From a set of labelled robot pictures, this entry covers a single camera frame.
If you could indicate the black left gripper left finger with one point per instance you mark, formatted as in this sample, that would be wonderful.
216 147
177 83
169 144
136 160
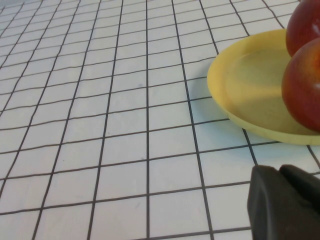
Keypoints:
267 210

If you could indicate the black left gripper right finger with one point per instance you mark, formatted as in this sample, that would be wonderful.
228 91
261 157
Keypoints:
305 190

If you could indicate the red apple with stem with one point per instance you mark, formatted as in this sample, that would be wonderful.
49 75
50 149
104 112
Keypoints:
305 95

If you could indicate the red apple without stem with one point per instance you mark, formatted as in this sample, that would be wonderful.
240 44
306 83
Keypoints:
305 25

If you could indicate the yellow round plate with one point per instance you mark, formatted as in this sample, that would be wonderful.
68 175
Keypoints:
250 87

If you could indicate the white black-grid tablecloth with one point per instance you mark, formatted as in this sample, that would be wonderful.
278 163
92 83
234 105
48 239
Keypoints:
125 125

